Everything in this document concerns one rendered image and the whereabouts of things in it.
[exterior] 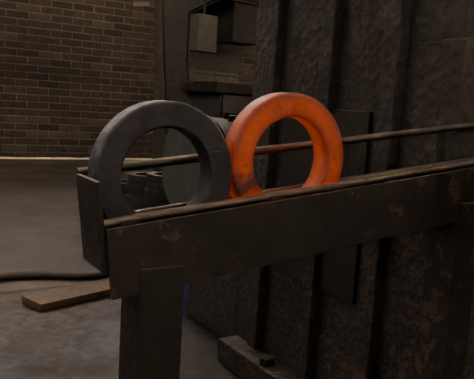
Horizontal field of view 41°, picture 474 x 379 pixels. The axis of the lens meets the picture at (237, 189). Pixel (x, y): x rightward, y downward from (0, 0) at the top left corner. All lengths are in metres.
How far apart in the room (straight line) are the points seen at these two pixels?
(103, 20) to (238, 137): 6.43
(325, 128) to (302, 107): 0.05
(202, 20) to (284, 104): 4.50
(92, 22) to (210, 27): 2.09
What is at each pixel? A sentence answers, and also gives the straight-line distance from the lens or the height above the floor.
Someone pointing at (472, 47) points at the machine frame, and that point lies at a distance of 1.24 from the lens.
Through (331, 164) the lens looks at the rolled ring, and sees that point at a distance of 0.91.
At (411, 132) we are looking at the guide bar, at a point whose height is 0.70.
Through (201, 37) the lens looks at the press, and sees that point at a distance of 5.34.
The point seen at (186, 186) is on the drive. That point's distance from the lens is 2.25.
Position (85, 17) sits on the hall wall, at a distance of 7.16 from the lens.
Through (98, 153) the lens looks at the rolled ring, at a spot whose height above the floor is 0.66.
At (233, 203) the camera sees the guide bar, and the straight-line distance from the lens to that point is 0.81.
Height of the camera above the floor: 0.73
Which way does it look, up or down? 8 degrees down
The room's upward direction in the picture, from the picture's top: 4 degrees clockwise
